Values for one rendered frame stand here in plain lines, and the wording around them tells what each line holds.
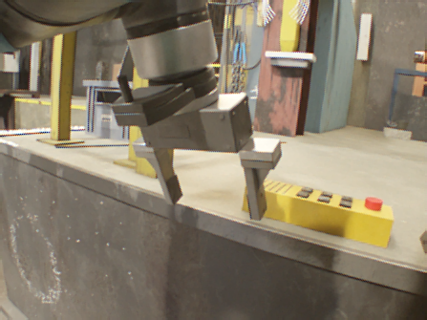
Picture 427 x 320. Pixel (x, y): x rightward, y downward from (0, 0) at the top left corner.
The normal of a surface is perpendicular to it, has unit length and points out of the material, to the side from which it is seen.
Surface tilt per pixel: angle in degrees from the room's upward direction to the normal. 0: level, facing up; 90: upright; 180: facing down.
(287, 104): 90
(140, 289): 90
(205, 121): 113
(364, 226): 90
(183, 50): 101
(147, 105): 93
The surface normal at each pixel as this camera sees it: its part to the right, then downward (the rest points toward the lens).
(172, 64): 0.08, 0.48
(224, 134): -0.46, 0.51
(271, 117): -0.48, 0.12
